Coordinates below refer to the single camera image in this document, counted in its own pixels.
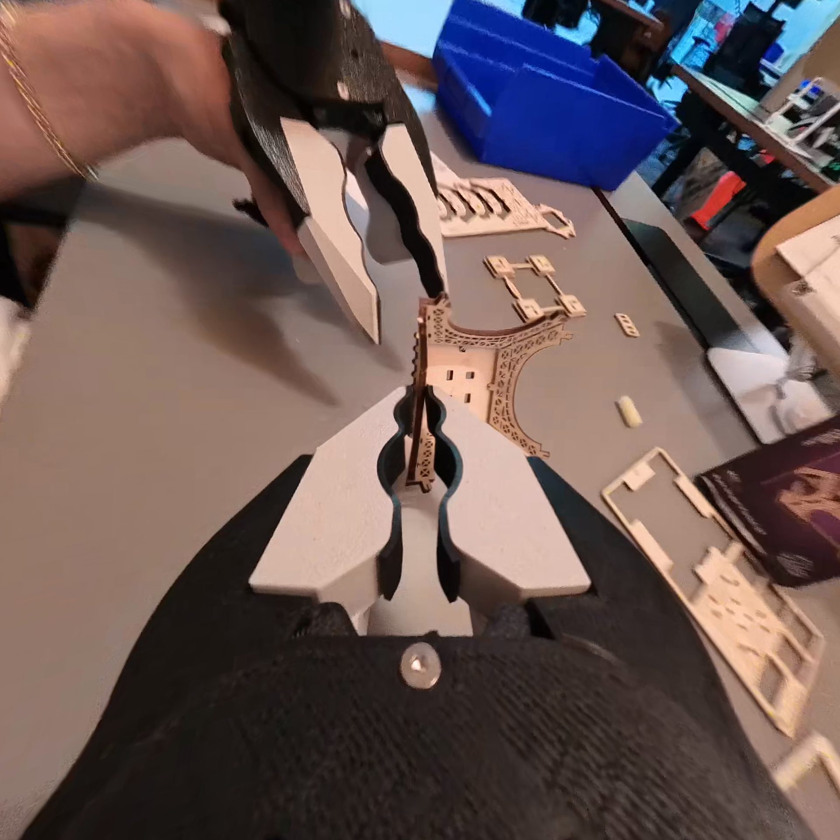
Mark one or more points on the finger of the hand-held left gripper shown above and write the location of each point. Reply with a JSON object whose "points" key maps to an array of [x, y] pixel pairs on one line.
{"points": [[410, 184], [328, 216]]}

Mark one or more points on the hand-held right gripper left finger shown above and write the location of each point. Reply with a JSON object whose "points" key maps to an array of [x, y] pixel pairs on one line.
{"points": [[321, 525]]}

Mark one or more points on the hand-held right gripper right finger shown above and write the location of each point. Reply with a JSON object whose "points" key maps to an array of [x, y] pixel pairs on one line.
{"points": [[518, 525]]}

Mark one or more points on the wooden lattice tower model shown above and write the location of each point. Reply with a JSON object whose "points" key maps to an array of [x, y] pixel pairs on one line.
{"points": [[505, 367]]}

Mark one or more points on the person's left forearm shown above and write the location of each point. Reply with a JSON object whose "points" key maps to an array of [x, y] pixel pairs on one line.
{"points": [[19, 131]]}

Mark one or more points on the grey desk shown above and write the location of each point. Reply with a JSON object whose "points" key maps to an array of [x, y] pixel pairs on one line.
{"points": [[164, 394]]}

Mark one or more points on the person's left hand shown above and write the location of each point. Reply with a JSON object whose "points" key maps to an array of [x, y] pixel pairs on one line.
{"points": [[151, 72]]}

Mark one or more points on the wooden puzzle sheet arched cutouts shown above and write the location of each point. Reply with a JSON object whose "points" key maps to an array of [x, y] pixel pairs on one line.
{"points": [[492, 220]]}

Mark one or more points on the small pale cylinder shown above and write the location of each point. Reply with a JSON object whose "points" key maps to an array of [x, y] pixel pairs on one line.
{"points": [[628, 412]]}

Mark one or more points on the blue plastic bin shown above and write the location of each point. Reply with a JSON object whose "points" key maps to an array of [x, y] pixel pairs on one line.
{"points": [[558, 118]]}

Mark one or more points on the small wooden piece with holes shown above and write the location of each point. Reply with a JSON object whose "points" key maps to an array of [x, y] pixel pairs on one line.
{"points": [[627, 325]]}

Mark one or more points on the white flat base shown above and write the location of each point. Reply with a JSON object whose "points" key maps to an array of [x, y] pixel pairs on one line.
{"points": [[748, 387]]}

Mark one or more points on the dark puzzle box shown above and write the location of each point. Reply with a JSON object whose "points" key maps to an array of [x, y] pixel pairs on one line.
{"points": [[787, 512]]}

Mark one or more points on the black flat panel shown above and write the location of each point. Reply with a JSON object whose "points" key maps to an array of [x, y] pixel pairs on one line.
{"points": [[682, 275]]}

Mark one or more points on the red plastic bin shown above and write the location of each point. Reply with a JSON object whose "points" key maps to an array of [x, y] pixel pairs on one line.
{"points": [[722, 197]]}

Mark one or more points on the background work table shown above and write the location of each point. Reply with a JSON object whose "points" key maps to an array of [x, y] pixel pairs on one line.
{"points": [[735, 98]]}

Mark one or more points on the square wooden frame piece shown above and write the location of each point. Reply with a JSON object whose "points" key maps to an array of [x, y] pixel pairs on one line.
{"points": [[502, 266]]}

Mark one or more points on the empty wooden puzzle frame sheet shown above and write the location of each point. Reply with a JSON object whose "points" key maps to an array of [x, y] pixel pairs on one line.
{"points": [[735, 604], [791, 768]]}

